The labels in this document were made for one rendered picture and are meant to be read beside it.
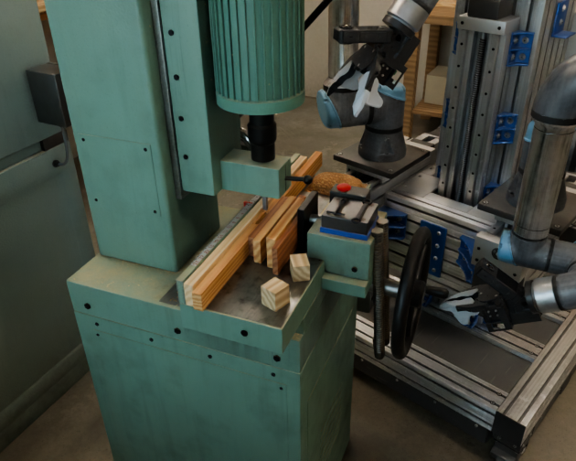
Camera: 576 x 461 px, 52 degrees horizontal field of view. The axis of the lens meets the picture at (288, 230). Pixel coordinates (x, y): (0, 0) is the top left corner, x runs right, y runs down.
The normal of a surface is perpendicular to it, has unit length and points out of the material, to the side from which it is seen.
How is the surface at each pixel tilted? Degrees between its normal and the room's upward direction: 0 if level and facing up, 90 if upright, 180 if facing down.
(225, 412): 90
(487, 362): 0
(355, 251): 90
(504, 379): 0
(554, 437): 0
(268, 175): 90
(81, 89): 90
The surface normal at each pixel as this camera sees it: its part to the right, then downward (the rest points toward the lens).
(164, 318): -0.37, 0.49
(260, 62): 0.07, 0.52
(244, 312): -0.02, -0.85
